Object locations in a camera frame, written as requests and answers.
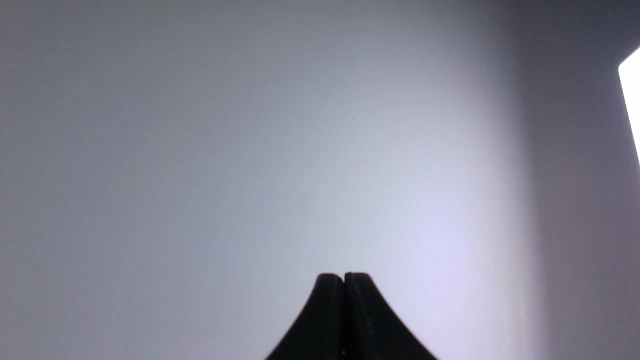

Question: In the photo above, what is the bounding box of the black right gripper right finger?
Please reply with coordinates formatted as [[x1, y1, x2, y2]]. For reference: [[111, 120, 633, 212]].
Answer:
[[344, 272, 436, 360]]

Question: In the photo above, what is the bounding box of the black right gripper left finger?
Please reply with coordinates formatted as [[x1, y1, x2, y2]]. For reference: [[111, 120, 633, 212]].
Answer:
[[267, 273, 345, 360]]

